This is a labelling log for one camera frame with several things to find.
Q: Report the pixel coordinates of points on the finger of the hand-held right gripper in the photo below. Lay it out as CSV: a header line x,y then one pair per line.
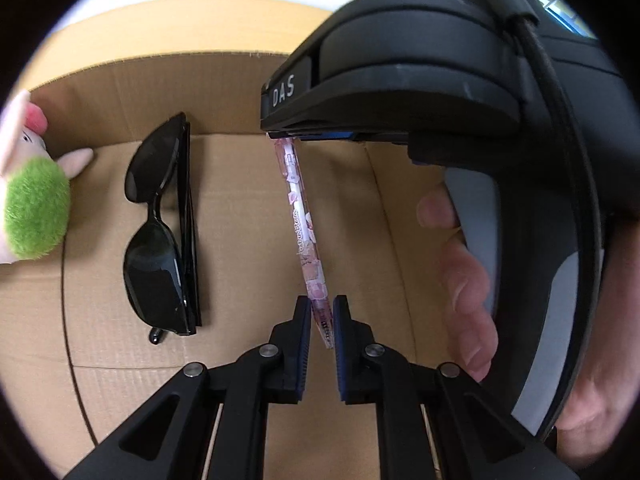
x,y
325,135

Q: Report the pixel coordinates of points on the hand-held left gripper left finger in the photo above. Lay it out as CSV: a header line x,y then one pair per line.
x,y
302,345

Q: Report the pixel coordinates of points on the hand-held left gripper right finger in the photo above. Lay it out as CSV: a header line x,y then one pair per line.
x,y
342,345

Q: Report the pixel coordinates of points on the pink patterned pen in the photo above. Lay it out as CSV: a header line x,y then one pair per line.
x,y
300,210

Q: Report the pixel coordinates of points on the brown cardboard box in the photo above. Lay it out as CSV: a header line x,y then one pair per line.
x,y
240,210

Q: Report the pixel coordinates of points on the person's right hand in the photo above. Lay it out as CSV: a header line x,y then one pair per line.
x,y
470,290

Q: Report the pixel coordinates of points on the blue window banner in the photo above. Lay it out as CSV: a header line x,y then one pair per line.
x,y
565,15

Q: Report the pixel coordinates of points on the black sunglasses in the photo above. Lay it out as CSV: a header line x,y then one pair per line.
x,y
150,260

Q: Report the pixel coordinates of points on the pink pig plush toy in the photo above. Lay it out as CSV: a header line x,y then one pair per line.
x,y
35,210

